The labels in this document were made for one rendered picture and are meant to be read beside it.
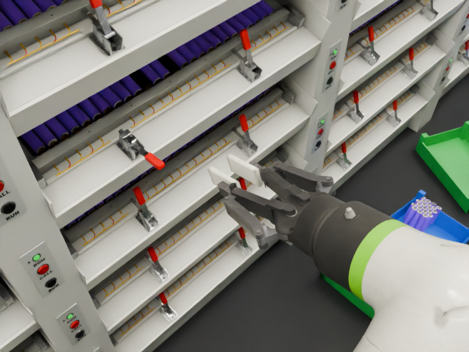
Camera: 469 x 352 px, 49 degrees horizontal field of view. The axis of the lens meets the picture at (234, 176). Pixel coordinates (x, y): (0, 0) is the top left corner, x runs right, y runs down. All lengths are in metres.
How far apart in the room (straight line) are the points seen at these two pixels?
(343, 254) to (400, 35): 0.99
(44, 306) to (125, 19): 0.48
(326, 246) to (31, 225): 0.42
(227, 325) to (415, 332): 1.04
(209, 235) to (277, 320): 0.40
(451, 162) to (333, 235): 1.43
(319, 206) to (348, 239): 0.07
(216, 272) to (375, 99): 0.67
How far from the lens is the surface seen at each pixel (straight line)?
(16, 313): 0.96
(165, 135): 0.86
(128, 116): 0.86
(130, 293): 1.15
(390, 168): 1.88
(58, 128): 0.84
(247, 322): 1.49
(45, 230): 0.80
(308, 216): 0.59
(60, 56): 0.70
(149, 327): 1.33
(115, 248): 0.97
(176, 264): 1.17
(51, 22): 0.71
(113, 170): 0.82
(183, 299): 1.35
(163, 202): 1.01
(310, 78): 1.13
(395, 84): 1.63
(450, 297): 0.49
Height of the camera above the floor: 1.37
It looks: 50 degrees down
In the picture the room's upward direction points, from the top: straight up
